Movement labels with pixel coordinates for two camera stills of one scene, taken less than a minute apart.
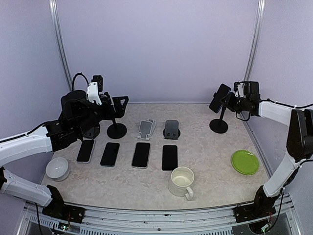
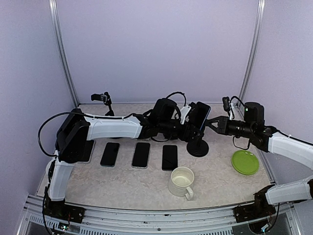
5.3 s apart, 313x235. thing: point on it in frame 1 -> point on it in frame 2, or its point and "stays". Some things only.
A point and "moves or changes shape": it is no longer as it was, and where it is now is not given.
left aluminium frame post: x=53 y=11 stays
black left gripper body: x=108 y=114 -> x=166 y=128
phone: x=85 y=152 stays
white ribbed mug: x=182 y=177 stays
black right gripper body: x=237 y=105 -> x=245 y=130
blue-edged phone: x=215 y=105 -> x=202 y=112
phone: x=110 y=154 stays
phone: x=141 y=155 stays
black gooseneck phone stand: x=219 y=126 moves or changes shape
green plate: x=245 y=162 stays
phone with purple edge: x=169 y=157 stays
